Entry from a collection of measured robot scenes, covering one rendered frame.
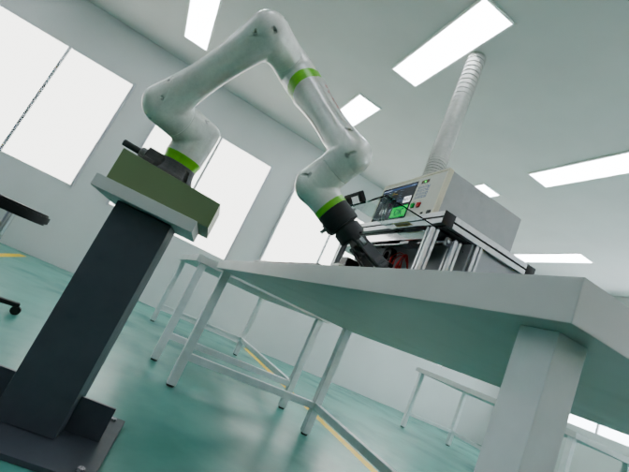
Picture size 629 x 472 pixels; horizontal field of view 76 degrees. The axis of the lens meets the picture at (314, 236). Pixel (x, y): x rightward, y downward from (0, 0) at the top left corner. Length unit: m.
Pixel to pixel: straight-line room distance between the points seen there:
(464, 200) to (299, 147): 5.20
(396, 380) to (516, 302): 7.00
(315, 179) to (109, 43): 5.76
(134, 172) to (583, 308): 1.21
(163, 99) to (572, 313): 1.20
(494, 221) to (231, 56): 1.09
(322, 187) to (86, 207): 5.17
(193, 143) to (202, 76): 0.24
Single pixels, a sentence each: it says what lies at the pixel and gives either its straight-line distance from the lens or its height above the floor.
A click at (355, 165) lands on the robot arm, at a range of 1.05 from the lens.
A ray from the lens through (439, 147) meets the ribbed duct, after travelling 3.38.
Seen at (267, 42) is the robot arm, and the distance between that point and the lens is 1.27.
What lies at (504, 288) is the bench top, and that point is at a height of 0.73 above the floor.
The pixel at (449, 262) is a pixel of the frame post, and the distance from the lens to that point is 1.38.
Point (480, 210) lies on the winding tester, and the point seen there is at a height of 1.25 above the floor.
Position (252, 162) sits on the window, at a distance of 6.30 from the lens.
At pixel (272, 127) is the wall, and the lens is 6.54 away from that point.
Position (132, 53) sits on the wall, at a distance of 6.60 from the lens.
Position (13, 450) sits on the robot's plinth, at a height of 0.02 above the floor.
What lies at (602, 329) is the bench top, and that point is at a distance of 0.50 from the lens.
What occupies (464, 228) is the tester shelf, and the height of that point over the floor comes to 1.09.
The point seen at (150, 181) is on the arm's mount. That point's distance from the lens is 1.36.
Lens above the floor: 0.59
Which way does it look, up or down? 12 degrees up
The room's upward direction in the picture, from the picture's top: 25 degrees clockwise
